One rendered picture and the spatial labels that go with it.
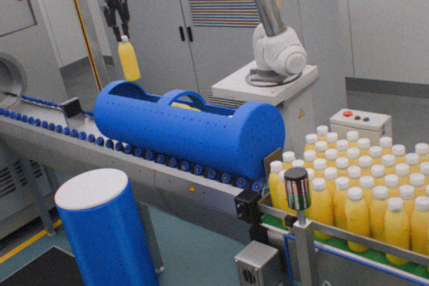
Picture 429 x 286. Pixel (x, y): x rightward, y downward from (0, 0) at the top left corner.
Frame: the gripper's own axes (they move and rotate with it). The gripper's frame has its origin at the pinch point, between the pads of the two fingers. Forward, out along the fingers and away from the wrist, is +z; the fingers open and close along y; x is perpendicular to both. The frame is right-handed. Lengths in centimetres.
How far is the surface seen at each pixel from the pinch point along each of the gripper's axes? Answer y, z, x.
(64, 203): 65, 42, 29
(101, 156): 18, 57, -18
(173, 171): 17, 54, 35
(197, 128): 18, 29, 56
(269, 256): 36, 60, 97
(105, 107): 17.2, 29.0, -2.2
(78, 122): 4, 51, -54
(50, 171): -2, 102, -122
